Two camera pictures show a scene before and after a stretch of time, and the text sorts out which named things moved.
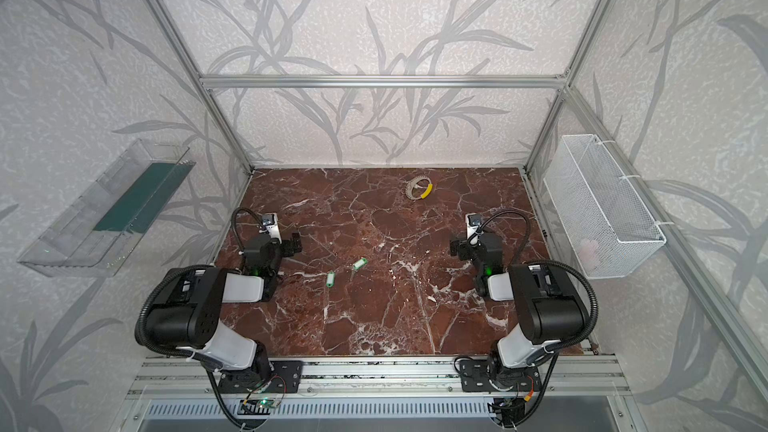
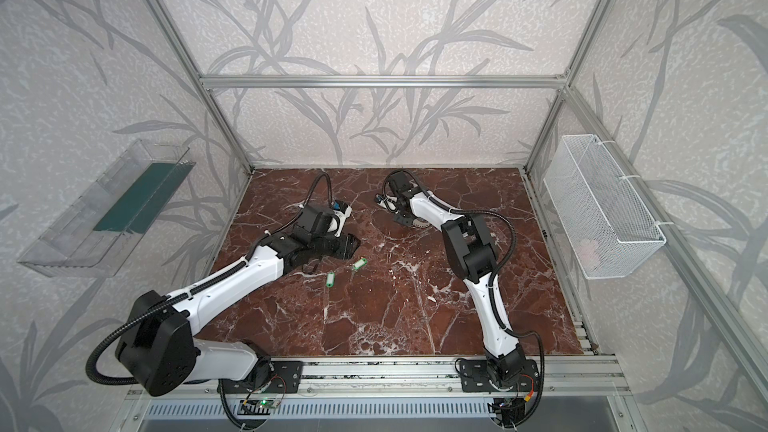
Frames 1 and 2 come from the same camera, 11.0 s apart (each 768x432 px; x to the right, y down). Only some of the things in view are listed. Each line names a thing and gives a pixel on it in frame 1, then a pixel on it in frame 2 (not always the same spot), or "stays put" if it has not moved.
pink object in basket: x=588 y=250 stays put
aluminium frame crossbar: x=383 y=82 stays put
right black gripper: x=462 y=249 to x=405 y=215
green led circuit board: x=256 y=406 stays put
